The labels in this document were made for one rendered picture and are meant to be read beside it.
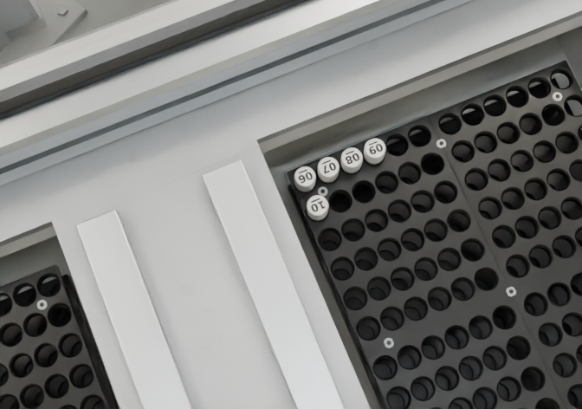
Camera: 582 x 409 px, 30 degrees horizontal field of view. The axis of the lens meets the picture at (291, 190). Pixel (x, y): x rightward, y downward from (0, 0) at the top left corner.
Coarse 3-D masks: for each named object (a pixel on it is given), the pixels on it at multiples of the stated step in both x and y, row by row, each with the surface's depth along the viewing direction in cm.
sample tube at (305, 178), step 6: (300, 168) 61; (306, 168) 61; (294, 174) 61; (300, 174) 60; (306, 174) 60; (312, 174) 60; (294, 180) 60; (300, 180) 60; (306, 180) 60; (312, 180) 60; (300, 186) 60; (306, 186) 60; (312, 186) 61
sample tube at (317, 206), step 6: (312, 198) 60; (318, 198) 60; (324, 198) 60; (312, 204) 60; (318, 204) 60; (324, 204) 60; (312, 210) 60; (318, 210) 60; (324, 210) 60; (312, 216) 60; (318, 216) 60; (324, 216) 60
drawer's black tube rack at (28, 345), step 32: (32, 288) 63; (32, 320) 63; (64, 320) 63; (0, 352) 59; (32, 352) 59; (64, 352) 62; (96, 352) 63; (0, 384) 62; (32, 384) 59; (64, 384) 62; (96, 384) 59
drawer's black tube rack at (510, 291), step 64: (448, 128) 65; (512, 128) 63; (576, 128) 62; (320, 192) 61; (384, 192) 61; (448, 192) 64; (512, 192) 64; (576, 192) 61; (320, 256) 63; (384, 256) 64; (448, 256) 63; (512, 256) 60; (576, 256) 60; (384, 320) 63; (448, 320) 59; (512, 320) 62; (576, 320) 63; (384, 384) 59; (448, 384) 62; (512, 384) 61; (576, 384) 58
